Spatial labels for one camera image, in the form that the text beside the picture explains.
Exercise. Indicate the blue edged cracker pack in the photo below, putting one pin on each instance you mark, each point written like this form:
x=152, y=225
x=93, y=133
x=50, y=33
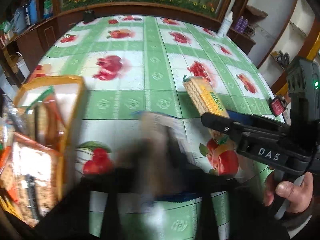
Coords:
x=155, y=124

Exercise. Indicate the fruit pattern green tablecloth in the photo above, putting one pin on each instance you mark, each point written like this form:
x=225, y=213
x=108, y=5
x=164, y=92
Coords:
x=139, y=66

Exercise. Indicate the small black jar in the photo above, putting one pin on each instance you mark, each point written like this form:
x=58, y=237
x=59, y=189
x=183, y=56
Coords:
x=88, y=16

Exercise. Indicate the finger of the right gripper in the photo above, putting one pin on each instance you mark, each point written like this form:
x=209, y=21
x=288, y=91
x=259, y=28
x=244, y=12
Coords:
x=257, y=121
x=237, y=131

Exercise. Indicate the orange cracker pack barcode side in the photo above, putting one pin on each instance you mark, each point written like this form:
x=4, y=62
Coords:
x=31, y=175

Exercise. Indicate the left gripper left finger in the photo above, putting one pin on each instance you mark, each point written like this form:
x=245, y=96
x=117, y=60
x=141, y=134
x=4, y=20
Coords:
x=69, y=219

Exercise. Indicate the green wrapper cracker pack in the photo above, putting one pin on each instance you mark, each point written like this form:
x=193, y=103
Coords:
x=44, y=120

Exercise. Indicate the white bucket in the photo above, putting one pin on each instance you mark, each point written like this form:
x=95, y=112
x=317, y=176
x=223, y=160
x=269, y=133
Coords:
x=21, y=64

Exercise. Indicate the green edged yellow cracker pack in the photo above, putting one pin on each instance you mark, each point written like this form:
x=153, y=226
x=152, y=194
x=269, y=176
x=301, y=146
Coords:
x=208, y=104

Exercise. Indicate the purple bottles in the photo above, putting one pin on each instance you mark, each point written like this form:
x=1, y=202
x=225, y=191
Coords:
x=241, y=24

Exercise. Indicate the red black device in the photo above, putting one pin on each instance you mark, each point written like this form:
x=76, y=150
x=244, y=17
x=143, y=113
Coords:
x=277, y=105

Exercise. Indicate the person's right hand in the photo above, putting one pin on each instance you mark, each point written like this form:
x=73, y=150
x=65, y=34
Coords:
x=299, y=197

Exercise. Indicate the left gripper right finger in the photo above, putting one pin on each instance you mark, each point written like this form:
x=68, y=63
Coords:
x=218, y=207

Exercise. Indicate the white spray bottle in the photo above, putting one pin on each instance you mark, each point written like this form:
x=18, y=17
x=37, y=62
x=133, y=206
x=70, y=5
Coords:
x=225, y=25

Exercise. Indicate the yellow cardboard tray box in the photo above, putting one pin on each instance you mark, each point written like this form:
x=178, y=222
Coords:
x=71, y=94

